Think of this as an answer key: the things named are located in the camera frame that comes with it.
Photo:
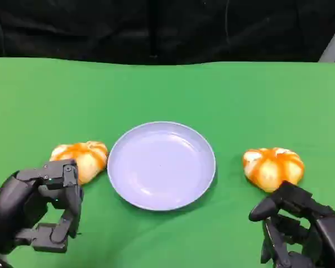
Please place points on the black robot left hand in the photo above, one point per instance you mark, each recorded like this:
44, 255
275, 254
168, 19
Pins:
16, 201

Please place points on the green table cloth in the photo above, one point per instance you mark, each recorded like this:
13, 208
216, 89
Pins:
167, 92

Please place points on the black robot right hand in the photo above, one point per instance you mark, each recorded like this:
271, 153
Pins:
324, 226

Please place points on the orange white toy bread roll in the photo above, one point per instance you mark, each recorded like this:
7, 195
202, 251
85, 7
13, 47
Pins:
273, 167
86, 156

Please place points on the black backdrop curtain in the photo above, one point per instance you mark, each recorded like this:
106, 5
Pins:
100, 28

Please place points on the lilac plate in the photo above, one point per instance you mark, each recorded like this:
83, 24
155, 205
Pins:
162, 167

